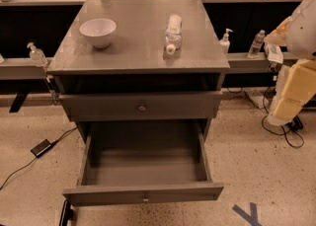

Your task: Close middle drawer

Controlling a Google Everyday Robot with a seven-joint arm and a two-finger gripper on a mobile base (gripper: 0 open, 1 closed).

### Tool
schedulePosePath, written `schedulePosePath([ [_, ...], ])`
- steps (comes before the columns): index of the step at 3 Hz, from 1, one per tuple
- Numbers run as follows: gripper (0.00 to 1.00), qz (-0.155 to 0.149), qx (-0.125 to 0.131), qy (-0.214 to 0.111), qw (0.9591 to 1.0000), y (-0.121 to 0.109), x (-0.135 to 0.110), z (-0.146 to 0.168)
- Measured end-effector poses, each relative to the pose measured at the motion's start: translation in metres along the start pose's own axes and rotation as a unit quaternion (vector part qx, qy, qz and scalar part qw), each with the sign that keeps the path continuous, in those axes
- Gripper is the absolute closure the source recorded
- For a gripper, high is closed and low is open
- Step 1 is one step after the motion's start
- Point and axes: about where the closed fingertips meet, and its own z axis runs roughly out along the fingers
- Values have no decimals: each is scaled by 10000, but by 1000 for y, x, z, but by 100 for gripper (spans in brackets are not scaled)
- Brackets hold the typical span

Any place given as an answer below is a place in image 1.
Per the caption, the grey drawer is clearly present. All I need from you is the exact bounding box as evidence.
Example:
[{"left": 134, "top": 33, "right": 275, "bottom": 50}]
[
  {"left": 63, "top": 119, "right": 224, "bottom": 206},
  {"left": 60, "top": 91, "right": 222, "bottom": 121}
]

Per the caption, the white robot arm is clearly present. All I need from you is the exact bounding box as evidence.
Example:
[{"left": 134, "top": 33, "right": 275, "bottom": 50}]
[{"left": 265, "top": 0, "right": 316, "bottom": 126}]

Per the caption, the grey top drawer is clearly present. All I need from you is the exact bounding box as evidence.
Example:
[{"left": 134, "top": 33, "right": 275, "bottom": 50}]
[{"left": 60, "top": 91, "right": 222, "bottom": 121}]

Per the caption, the grey wooden drawer cabinet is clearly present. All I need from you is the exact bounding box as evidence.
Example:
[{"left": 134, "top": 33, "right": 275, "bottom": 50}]
[{"left": 47, "top": 0, "right": 229, "bottom": 137}]

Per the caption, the clear plastic bottle lying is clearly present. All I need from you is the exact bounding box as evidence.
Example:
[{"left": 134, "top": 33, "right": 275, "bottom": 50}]
[{"left": 165, "top": 14, "right": 182, "bottom": 55}]

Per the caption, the white pump bottle right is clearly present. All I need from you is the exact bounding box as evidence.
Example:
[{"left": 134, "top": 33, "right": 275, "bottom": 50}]
[{"left": 219, "top": 29, "right": 232, "bottom": 54}]

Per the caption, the white ceramic bowl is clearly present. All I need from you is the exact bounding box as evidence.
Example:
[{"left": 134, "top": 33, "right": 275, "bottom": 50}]
[{"left": 79, "top": 18, "right": 117, "bottom": 48}]

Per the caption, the clear standing water bottle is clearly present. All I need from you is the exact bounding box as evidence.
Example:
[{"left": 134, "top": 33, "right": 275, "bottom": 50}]
[{"left": 248, "top": 30, "right": 266, "bottom": 58}]

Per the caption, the black power adapter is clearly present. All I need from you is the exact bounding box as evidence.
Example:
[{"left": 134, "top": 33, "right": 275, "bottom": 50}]
[{"left": 31, "top": 139, "right": 52, "bottom": 158}]

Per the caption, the white crumpled packet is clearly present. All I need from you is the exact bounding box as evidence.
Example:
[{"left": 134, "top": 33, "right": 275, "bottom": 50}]
[{"left": 264, "top": 43, "right": 283, "bottom": 64}]

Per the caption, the clear pump bottle left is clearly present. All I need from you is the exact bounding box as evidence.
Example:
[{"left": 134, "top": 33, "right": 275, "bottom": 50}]
[{"left": 27, "top": 42, "right": 48, "bottom": 67}]

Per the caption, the black power brick right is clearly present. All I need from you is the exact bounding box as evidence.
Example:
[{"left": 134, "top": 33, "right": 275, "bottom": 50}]
[{"left": 287, "top": 115, "right": 303, "bottom": 131}]

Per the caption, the black object on floor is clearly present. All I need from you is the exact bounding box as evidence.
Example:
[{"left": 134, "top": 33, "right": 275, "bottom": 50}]
[{"left": 58, "top": 199, "right": 73, "bottom": 226}]

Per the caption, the black cable loop right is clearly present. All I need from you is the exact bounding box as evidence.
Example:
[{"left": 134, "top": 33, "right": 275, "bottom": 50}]
[{"left": 261, "top": 85, "right": 305, "bottom": 149}]

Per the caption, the black adapter cable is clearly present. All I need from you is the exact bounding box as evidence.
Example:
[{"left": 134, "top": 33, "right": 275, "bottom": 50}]
[{"left": 0, "top": 126, "right": 79, "bottom": 191}]

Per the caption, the grey metal rail shelf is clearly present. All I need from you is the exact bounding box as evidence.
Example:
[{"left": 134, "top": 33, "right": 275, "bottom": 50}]
[{"left": 0, "top": 52, "right": 270, "bottom": 80}]

